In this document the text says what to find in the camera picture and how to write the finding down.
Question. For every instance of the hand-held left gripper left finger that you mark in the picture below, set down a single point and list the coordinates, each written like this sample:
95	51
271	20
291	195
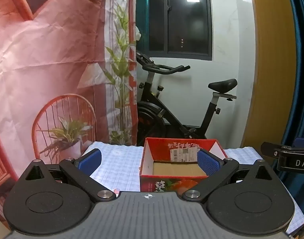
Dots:
89	159

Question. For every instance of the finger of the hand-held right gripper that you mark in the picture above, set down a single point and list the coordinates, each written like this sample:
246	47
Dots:
270	149

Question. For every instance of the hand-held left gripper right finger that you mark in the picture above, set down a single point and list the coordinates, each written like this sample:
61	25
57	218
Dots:
208	163

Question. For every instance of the red strawberry print cardboard box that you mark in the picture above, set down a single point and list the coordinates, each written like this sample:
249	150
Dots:
162	151

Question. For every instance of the blue plaid bed sheet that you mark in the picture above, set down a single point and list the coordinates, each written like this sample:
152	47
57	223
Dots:
117	164

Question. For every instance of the black exercise bike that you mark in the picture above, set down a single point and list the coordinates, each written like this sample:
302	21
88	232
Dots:
152	109

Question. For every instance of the brown wooden panel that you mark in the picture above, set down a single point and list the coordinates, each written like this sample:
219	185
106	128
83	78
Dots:
271	54

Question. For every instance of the dark framed window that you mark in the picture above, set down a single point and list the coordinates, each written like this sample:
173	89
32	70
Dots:
186	17

